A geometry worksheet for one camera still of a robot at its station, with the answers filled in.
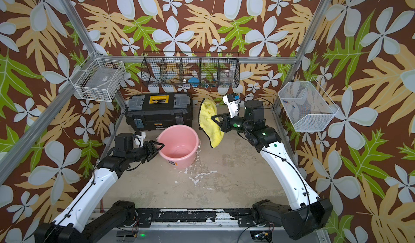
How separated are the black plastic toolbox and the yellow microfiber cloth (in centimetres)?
30

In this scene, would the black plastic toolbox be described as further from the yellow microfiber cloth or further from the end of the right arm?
the end of the right arm

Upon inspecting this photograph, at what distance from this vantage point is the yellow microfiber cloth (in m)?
0.68

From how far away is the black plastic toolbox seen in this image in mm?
967

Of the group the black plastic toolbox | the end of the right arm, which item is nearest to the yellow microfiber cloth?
the end of the right arm
